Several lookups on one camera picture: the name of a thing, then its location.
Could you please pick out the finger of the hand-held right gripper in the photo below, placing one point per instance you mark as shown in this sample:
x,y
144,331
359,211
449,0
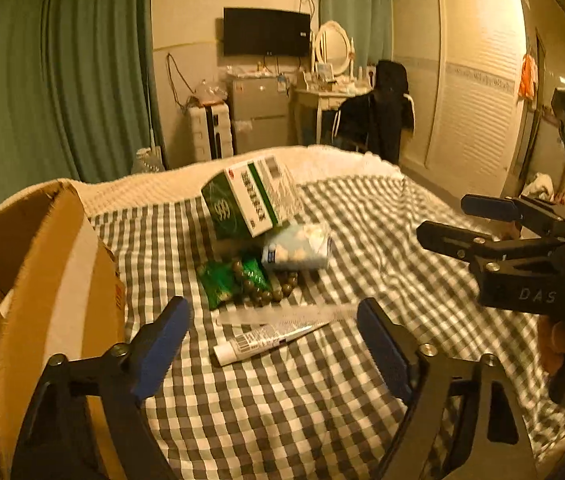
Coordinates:
x,y
487,206
442,237

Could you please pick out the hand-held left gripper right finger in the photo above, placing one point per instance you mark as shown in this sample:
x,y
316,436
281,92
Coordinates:
x,y
387,350

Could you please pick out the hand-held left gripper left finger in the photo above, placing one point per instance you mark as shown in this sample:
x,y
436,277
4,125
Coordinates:
x,y
162,345

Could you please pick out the white ointment tube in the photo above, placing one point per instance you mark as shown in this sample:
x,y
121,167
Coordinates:
x,y
247,345

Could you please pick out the brown cardboard box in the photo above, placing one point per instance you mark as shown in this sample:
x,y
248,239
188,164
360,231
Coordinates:
x,y
62,285

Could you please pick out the green white medicine box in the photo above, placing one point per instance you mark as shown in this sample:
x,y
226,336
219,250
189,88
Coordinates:
x,y
247,200

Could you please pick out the white crumpled cloth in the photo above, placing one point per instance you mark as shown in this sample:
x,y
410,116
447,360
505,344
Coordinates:
x,y
539,182

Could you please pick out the green snack packet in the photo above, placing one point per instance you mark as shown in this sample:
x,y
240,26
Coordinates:
x,y
220,280

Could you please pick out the grey checked blanket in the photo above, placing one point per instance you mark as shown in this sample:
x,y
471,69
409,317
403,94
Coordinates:
x,y
287,420

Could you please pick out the white louvred wardrobe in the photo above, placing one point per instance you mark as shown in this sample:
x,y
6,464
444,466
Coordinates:
x,y
472,85

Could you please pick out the orange hanging cloth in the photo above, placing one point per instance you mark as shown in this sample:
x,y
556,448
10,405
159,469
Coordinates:
x,y
527,77

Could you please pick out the black jacket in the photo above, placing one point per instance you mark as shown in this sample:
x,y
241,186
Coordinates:
x,y
387,110

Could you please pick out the chair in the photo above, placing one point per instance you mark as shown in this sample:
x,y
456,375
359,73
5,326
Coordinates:
x,y
337,127

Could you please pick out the large clear water bottle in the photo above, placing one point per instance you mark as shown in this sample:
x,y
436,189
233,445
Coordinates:
x,y
147,162

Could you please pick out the white dressing table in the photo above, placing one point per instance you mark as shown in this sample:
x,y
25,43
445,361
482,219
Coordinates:
x,y
312,97

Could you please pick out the white suitcase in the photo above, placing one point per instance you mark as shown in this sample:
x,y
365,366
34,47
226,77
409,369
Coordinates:
x,y
202,130

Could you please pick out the white oval vanity mirror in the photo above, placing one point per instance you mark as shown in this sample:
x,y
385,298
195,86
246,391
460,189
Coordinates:
x,y
333,45

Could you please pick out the small silver fridge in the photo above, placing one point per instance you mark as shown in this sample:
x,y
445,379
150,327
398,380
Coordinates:
x,y
260,105

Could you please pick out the narrow green curtain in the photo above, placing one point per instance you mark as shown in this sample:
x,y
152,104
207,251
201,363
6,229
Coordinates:
x,y
357,0

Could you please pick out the crumpled clear plastic bag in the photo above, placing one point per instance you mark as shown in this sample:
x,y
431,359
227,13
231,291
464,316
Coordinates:
x,y
207,94

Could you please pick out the wide green curtain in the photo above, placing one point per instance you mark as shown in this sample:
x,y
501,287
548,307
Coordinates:
x,y
62,85

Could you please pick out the small picture frame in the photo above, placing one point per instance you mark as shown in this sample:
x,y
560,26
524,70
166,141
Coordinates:
x,y
325,71

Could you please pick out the black wall television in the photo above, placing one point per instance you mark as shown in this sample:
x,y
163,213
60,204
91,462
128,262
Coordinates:
x,y
267,32

